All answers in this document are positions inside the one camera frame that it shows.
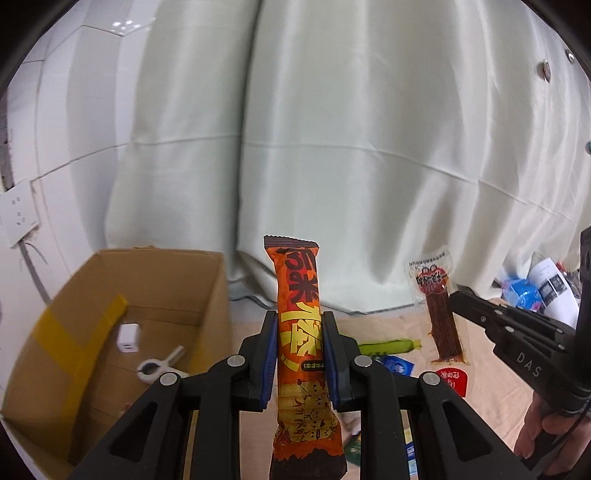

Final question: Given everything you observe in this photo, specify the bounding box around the red snack packet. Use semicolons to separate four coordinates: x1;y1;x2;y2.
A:
434;367;469;398

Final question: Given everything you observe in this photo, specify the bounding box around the white wall socket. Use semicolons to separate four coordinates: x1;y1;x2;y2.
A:
0;181;41;247

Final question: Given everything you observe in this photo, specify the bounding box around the clear spicy strip packet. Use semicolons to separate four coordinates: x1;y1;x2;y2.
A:
404;244;471;365

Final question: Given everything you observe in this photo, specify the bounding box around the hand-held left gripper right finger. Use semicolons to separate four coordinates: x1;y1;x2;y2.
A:
322;310;541;480

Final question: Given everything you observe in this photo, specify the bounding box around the grey wall cable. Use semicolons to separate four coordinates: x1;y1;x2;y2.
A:
18;240;52;305

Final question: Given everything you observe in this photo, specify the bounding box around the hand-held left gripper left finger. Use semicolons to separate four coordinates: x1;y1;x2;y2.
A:
69;310;280;480

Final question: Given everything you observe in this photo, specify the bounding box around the white plastic clamp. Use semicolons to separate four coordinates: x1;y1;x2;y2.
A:
137;345;190;385

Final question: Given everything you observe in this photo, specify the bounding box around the white charger plug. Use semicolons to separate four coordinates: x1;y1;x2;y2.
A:
117;323;141;352

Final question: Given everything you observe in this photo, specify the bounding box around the orange snack bar packet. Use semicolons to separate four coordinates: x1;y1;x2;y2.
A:
263;234;348;480

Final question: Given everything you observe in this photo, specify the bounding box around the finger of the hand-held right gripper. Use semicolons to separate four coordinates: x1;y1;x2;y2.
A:
448;287;591;416

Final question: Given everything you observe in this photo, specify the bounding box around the cardboard box with yellow tape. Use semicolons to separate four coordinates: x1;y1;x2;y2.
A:
0;248;233;480

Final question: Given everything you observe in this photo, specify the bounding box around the small blue sachet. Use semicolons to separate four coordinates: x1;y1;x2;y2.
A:
379;354;416;377

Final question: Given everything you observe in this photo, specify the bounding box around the yellow-green snack bar packet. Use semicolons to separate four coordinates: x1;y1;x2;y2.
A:
358;338;423;357

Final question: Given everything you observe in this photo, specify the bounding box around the pale green curtain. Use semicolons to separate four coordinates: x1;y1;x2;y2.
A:
105;0;591;315

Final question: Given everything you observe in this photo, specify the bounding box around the person's right hand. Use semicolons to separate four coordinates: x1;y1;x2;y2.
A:
516;392;591;476

